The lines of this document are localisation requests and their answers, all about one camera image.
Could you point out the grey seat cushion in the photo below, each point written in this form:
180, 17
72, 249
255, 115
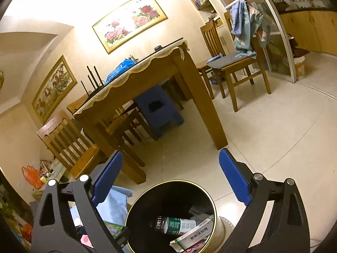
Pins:
229, 60

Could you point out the green packet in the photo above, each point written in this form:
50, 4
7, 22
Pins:
113, 228

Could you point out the yellow small cup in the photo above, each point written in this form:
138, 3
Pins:
43, 179

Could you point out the wooden slat-back chair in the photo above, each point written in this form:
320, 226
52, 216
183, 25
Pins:
87, 158
210, 39
123, 126

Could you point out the wooden chair with cushion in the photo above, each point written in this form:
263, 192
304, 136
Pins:
242, 71

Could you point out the small black table item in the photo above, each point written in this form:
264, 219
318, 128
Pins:
158, 48

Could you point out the blue plastic stool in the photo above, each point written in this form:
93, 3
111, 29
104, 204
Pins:
155, 97

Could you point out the white glass-top coffee table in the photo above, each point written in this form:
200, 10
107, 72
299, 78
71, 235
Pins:
56, 173

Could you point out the framed flower painting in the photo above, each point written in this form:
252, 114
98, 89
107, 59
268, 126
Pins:
126, 23

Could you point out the white plastic bucket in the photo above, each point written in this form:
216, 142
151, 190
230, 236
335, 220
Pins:
298, 68

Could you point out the green potted plant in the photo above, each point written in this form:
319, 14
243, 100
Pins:
10, 210

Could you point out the blue plastic bag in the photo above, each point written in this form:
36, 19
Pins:
121, 67

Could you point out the clear plastic water bottle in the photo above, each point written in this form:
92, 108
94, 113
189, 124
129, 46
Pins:
179, 225

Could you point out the orange plastic bag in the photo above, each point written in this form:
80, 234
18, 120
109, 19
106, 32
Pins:
31, 176

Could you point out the framed horse painting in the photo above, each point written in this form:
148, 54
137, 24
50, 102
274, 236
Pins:
55, 87

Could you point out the wooden dining table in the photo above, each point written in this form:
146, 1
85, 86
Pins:
200, 105

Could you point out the white framed glass partition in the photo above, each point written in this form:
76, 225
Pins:
273, 31

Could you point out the light blue floral clothes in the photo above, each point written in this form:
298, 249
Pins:
247, 26

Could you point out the blue cartoon printed tablecloth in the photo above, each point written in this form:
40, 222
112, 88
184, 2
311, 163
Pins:
113, 205

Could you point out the black round trash bin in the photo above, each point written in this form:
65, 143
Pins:
147, 203

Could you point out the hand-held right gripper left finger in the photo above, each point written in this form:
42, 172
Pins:
108, 179

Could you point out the black router with antennas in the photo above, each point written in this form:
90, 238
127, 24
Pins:
96, 89

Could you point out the beige lace table cover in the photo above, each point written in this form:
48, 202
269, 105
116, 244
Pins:
131, 77

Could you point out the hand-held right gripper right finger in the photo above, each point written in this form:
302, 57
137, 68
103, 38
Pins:
233, 176

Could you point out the white green medicine box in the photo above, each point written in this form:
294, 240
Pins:
194, 236

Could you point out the wooden kitchen cabinet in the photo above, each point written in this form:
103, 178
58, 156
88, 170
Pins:
316, 31

